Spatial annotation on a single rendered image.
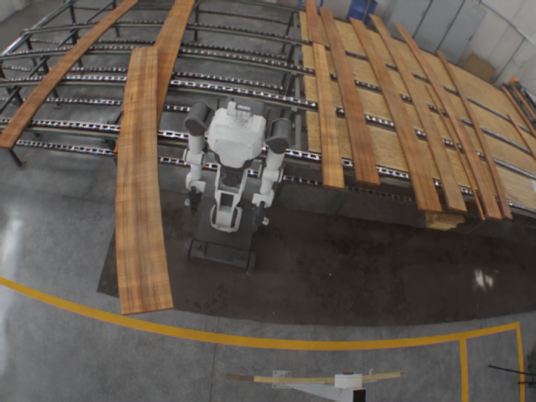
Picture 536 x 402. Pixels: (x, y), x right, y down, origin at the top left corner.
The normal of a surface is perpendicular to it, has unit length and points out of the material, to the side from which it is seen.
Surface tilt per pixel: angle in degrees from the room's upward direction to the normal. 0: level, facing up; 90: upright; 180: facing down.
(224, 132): 45
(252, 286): 0
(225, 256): 0
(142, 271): 0
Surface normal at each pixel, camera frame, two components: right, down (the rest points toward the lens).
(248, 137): 0.03, 0.22
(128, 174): 0.18, -0.52
